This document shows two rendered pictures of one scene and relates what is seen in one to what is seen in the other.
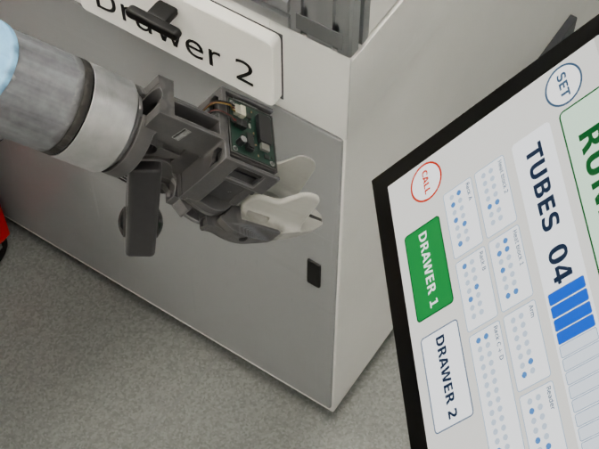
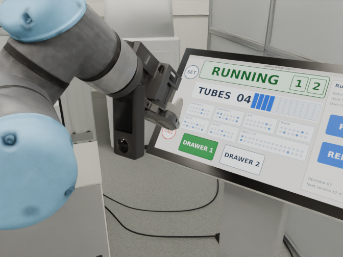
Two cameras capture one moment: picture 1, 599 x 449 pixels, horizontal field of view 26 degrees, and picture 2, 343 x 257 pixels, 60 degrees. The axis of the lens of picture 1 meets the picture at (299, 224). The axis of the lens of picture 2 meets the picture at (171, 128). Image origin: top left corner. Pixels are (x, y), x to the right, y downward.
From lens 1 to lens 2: 0.84 m
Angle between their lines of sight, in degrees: 48
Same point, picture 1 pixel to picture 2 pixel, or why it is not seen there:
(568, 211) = (230, 88)
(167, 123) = (143, 50)
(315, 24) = (80, 134)
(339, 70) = (93, 150)
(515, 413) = (279, 138)
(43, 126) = (107, 38)
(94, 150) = (128, 59)
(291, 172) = not seen: hidden behind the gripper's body
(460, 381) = (248, 154)
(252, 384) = not seen: outside the picture
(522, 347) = (259, 124)
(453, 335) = (229, 148)
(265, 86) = not seen: hidden behind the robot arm
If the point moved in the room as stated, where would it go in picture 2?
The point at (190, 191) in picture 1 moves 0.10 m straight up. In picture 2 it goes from (158, 93) to (156, 24)
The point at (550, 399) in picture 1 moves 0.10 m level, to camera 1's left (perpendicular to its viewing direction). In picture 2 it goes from (286, 123) to (268, 140)
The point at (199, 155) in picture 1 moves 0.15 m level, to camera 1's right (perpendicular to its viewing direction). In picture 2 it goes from (152, 75) to (204, 59)
